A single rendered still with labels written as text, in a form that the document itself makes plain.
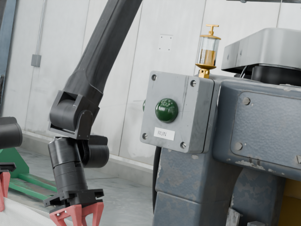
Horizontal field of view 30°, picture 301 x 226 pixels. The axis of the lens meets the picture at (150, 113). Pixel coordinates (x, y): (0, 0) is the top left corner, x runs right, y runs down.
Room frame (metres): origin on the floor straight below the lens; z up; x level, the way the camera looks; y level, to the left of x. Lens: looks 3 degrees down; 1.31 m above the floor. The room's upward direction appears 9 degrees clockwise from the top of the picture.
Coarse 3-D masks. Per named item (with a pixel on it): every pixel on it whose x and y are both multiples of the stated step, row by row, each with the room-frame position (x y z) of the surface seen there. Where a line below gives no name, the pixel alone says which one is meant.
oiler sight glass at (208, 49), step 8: (200, 40) 0.74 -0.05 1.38; (208, 40) 0.73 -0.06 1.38; (216, 40) 0.73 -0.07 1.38; (200, 48) 0.74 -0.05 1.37; (208, 48) 0.73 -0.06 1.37; (216, 48) 0.74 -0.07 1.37; (200, 56) 0.74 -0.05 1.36; (208, 56) 0.73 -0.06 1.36; (216, 56) 0.74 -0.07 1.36; (208, 64) 0.73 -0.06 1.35
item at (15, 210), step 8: (8, 200) 1.16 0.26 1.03; (8, 208) 1.16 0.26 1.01; (16, 208) 1.14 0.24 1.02; (24, 208) 1.12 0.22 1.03; (32, 208) 1.12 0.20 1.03; (0, 216) 1.17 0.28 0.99; (8, 216) 1.15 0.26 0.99; (16, 216) 1.13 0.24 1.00; (24, 216) 1.11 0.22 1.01; (32, 216) 1.09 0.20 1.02; (40, 216) 1.07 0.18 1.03; (48, 216) 1.10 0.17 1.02; (0, 224) 1.17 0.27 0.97; (8, 224) 1.15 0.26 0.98; (16, 224) 1.13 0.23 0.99; (24, 224) 1.11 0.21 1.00; (32, 224) 1.09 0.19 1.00; (40, 224) 1.07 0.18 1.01; (48, 224) 1.05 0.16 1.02; (72, 224) 1.06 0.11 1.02
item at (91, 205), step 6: (90, 192) 1.03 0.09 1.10; (72, 198) 1.00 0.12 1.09; (78, 198) 1.00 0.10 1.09; (84, 198) 1.01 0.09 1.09; (90, 198) 1.02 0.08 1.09; (72, 204) 1.00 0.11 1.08; (84, 204) 1.02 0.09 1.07; (90, 204) 1.04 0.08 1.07; (96, 204) 1.03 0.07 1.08; (102, 204) 1.04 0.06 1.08; (84, 210) 1.05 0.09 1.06; (90, 210) 1.04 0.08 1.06; (96, 210) 1.03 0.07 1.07; (102, 210) 1.04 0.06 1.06; (84, 216) 1.06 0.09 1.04; (96, 216) 1.03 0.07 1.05; (84, 222) 1.06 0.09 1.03; (96, 222) 1.03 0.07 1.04
